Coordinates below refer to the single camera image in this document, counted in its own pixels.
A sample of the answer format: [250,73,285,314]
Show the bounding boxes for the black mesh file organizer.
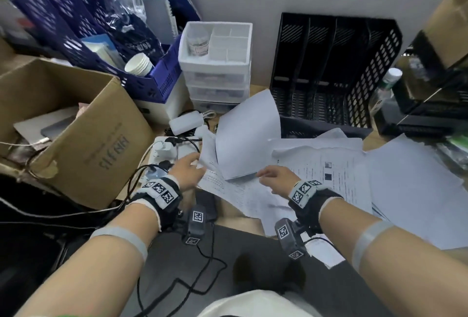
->
[270,12,403,138]

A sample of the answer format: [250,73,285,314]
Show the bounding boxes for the large brown cardboard box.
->
[420,0,468,69]

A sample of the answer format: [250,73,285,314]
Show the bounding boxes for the small clear jar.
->
[187,31,213,56]

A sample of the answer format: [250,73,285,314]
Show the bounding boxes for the white box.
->
[133,71,189,125]

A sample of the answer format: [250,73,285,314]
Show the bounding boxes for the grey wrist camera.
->
[274,218,308,261]
[181,205,207,246]

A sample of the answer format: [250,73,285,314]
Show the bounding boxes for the person's left forearm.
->
[14,200,161,317]

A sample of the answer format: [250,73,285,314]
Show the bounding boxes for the open brown cardboard box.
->
[0,58,154,211]

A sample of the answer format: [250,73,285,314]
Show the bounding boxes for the light blue booklet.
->
[81,33,125,69]

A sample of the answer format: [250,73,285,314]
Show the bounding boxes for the brown shoe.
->
[233,253,266,292]
[281,258,307,292]

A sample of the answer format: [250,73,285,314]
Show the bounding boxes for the stack of white paper cups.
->
[124,52,154,77]

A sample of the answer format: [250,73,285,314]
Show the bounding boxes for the white shirt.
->
[197,289,322,317]

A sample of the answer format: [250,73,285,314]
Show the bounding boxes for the wooden table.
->
[138,81,468,255]

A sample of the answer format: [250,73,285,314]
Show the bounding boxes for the clear plastic bag dark contents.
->
[102,0,165,69]

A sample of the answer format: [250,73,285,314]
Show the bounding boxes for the black power cable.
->
[164,136,202,155]
[120,161,173,215]

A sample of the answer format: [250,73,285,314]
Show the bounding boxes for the person's right hand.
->
[255,165,301,197]

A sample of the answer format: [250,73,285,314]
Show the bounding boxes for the clear bottle white cap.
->
[369,67,403,116]

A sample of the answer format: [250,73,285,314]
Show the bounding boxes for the person's left hand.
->
[166,152,207,201]

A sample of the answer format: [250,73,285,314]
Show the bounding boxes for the white power strip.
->
[140,136,180,182]

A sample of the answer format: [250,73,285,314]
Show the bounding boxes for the person's right forearm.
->
[318,198,468,317]

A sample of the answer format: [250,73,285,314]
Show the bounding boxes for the grey laptop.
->
[14,106,79,145]

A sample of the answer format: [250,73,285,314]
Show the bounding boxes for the white papers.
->
[197,128,468,270]

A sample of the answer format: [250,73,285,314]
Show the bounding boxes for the black letter trays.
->
[372,31,468,138]

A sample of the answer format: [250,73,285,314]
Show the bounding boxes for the blue plastic file basket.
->
[0,0,183,104]

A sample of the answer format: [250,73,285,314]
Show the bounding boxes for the grey spiral notebook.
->
[141,0,179,45]

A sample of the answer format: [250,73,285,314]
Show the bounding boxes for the black marker wristband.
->
[128,176,183,232]
[288,180,344,235]

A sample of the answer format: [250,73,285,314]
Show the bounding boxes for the white drawer organiser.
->
[178,21,254,115]

